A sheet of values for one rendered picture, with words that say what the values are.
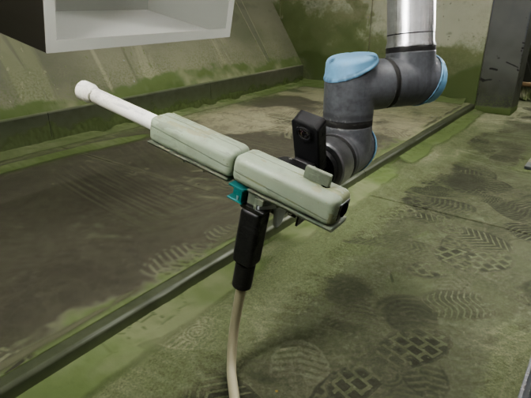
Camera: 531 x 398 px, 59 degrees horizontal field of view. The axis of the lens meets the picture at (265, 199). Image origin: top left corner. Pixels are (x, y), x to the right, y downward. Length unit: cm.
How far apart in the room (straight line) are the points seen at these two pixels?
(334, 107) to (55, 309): 62
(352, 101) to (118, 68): 156
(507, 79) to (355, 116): 200
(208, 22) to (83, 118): 76
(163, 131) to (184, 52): 187
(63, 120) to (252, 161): 149
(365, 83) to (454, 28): 203
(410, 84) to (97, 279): 70
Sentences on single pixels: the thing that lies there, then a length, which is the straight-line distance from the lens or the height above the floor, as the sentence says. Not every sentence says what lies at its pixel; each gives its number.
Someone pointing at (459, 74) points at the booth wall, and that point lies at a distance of 285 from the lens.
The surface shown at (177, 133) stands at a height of 39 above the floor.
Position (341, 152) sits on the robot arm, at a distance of 79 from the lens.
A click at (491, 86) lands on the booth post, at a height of 14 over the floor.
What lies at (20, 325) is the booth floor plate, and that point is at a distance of 94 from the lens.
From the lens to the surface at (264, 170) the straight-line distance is 59.
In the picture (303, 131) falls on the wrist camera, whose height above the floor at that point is 38.
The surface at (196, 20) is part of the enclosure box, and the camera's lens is 158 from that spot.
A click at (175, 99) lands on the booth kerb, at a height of 12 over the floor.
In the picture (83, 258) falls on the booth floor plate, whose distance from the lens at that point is 110.
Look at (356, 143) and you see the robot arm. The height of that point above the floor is 33.
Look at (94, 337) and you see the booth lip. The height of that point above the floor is 3.
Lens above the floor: 56
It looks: 23 degrees down
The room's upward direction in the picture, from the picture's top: straight up
